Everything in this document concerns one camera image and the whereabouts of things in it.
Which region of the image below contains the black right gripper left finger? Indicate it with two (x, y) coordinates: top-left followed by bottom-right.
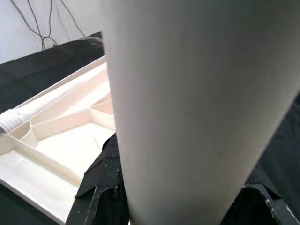
(65, 132), (132, 225)

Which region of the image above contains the black tablecloth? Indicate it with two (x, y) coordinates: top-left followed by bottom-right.
(0, 31), (300, 225)

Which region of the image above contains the clear tape strip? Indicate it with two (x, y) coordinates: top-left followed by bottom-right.
(83, 35), (105, 47)

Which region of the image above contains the white plastic table top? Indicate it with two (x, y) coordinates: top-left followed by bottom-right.
(0, 55), (118, 225)

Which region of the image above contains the white plastic table leg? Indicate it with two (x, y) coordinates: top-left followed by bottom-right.
(0, 70), (110, 135)
(98, 0), (300, 225)

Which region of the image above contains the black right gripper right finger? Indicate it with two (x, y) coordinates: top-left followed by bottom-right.
(220, 161), (300, 225)

